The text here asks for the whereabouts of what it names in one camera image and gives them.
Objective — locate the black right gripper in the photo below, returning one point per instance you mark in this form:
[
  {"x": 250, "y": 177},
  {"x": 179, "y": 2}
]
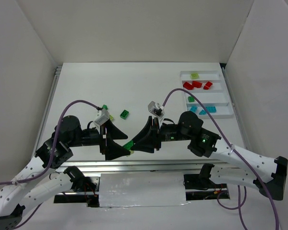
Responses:
[{"x": 157, "y": 135}]

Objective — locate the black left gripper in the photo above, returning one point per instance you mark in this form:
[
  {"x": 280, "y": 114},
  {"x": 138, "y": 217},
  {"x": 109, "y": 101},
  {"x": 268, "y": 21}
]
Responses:
[{"x": 103, "y": 141}]

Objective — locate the green thin lego brick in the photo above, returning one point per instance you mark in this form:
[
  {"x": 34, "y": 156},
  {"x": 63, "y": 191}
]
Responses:
[{"x": 128, "y": 145}]

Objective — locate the pale yellow small lego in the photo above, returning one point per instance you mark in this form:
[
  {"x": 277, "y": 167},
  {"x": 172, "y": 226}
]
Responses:
[{"x": 132, "y": 151}]

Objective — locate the dark green lego brick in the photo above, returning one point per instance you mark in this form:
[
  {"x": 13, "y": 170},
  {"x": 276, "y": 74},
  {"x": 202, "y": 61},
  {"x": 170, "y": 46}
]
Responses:
[{"x": 124, "y": 114}]

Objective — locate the blue rounded lego brick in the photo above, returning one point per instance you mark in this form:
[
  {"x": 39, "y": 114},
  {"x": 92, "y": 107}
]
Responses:
[{"x": 193, "y": 109}]

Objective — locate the small green square lego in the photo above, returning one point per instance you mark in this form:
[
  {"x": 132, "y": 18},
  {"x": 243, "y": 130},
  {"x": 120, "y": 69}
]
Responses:
[{"x": 191, "y": 99}]

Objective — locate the red long lego brick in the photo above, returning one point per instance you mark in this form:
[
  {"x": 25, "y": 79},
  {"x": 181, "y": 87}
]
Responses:
[{"x": 188, "y": 86}]

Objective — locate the blue long lego brick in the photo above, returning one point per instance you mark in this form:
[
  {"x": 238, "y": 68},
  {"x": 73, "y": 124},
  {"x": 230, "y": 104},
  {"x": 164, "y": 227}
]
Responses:
[{"x": 211, "y": 109}]

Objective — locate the red curved lego brick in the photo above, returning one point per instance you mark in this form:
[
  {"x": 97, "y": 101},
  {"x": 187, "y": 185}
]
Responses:
[{"x": 197, "y": 84}]

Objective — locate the pale yellow sloped lego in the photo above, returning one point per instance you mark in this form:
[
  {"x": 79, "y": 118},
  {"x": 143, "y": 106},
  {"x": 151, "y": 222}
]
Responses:
[{"x": 194, "y": 76}]

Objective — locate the red rounded lego brick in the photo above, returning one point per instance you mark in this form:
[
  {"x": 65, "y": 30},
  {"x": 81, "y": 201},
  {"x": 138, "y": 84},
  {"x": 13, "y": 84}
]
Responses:
[{"x": 208, "y": 85}]

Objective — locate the small teal lego brick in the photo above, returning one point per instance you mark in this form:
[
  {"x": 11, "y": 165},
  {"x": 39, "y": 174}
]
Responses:
[{"x": 202, "y": 112}]

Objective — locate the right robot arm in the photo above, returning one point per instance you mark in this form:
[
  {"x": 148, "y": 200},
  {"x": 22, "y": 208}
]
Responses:
[{"x": 264, "y": 174}]

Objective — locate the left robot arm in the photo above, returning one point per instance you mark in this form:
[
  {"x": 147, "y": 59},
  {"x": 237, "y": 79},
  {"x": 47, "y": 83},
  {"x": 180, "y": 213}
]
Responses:
[{"x": 25, "y": 192}]

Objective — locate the white taped cover panel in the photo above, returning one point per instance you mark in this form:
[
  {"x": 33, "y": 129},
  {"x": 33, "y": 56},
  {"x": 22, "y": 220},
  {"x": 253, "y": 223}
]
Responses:
[{"x": 142, "y": 190}]

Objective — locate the white compartment tray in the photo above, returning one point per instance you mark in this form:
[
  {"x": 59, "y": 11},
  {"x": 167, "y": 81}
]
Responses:
[{"x": 216, "y": 96}]

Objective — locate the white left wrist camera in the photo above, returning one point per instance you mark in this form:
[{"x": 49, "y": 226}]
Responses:
[{"x": 102, "y": 117}]

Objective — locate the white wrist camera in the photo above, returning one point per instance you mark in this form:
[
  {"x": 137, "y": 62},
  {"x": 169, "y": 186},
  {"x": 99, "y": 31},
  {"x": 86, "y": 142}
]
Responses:
[
  {"x": 156, "y": 110},
  {"x": 102, "y": 117}
]

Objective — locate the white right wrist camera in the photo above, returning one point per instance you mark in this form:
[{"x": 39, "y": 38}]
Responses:
[{"x": 156, "y": 110}]

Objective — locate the aluminium front rail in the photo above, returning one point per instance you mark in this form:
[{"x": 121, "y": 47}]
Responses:
[{"x": 140, "y": 166}]

